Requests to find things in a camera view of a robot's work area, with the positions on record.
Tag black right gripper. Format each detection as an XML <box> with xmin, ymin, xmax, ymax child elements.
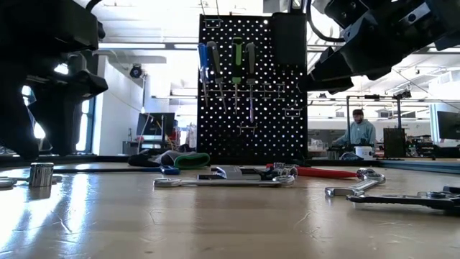
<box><xmin>298</xmin><ymin>0</ymin><xmax>443</xmax><ymax>95</ymax></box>

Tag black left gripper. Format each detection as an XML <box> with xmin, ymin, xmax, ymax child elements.
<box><xmin>0</xmin><ymin>48</ymin><xmax>84</xmax><ymax>161</ymax></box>

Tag red handled tool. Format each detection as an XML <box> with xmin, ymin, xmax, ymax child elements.
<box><xmin>265</xmin><ymin>164</ymin><xmax>359</xmax><ymax>180</ymax></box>

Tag green black handle screwdriver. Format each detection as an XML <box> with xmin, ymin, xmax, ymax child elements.
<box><xmin>231</xmin><ymin>37</ymin><xmax>244</xmax><ymax>115</ymax></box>

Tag blue handle screwdriver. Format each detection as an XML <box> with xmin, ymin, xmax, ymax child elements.
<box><xmin>198</xmin><ymin>42</ymin><xmax>211</xmax><ymax>108</ymax></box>

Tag thin black metal stand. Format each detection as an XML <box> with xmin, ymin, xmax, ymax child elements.
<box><xmin>345</xmin><ymin>89</ymin><xmax>413</xmax><ymax>159</ymax></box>

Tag chrome socket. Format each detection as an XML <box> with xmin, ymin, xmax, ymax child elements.
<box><xmin>28</xmin><ymin>162</ymin><xmax>55</xmax><ymax>188</ymax></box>
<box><xmin>265</xmin><ymin>162</ymin><xmax>299</xmax><ymax>179</ymax></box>

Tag person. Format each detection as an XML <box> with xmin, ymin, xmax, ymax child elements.
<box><xmin>331</xmin><ymin>108</ymin><xmax>377</xmax><ymax>153</ymax></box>

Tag black pegboard storage bin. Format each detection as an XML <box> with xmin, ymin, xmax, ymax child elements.
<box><xmin>270</xmin><ymin>12</ymin><xmax>308</xmax><ymax>68</ymax></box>

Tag white mug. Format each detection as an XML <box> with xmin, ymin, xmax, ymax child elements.
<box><xmin>354</xmin><ymin>145</ymin><xmax>375</xmax><ymax>161</ymax></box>

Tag black computer tower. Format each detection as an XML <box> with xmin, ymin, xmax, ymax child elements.
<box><xmin>382</xmin><ymin>127</ymin><xmax>408</xmax><ymax>159</ymax></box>

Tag black metal pegboard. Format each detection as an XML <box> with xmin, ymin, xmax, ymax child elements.
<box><xmin>196</xmin><ymin>14</ymin><xmax>309</xmax><ymax>166</ymax></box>

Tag black work glove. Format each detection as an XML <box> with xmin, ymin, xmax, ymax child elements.
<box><xmin>127</xmin><ymin>148</ymin><xmax>163</xmax><ymax>168</ymax></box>

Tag grey metal hand tool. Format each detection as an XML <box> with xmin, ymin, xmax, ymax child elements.
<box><xmin>196</xmin><ymin>165</ymin><xmax>269</xmax><ymax>182</ymax></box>

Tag long double prong hook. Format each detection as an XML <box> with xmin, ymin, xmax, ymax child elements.
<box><xmin>202</xmin><ymin>0</ymin><xmax>224</xmax><ymax>29</ymax></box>

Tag long chrome combination wrench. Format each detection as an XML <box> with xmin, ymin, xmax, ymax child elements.
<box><xmin>153</xmin><ymin>175</ymin><xmax>296</xmax><ymax>189</ymax></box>

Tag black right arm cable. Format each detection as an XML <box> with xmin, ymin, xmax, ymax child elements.
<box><xmin>305</xmin><ymin>0</ymin><xmax>344</xmax><ymax>43</ymax></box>

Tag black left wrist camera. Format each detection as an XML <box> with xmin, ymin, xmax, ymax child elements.
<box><xmin>67</xmin><ymin>53</ymin><xmax>109</xmax><ymax>103</ymax></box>

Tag small rectangular wire hook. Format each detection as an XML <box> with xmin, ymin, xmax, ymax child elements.
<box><xmin>282</xmin><ymin>106</ymin><xmax>301</xmax><ymax>119</ymax></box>

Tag wire ring tool rack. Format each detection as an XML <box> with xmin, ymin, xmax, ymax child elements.
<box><xmin>198</xmin><ymin>81</ymin><xmax>288</xmax><ymax>102</ymax></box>

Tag black round camera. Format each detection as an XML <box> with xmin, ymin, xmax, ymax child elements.
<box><xmin>129</xmin><ymin>63</ymin><xmax>145</xmax><ymax>79</ymax></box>

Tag wire double hook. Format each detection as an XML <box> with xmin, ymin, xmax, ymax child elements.
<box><xmin>236</xmin><ymin>121</ymin><xmax>259</xmax><ymax>137</ymax></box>

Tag black wire stripper pliers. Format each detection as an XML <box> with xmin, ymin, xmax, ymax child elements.
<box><xmin>346</xmin><ymin>186</ymin><xmax>460</xmax><ymax>217</ymax></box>

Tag blue handle hex key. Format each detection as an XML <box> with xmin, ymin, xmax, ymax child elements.
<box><xmin>52</xmin><ymin>165</ymin><xmax>182</xmax><ymax>176</ymax></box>

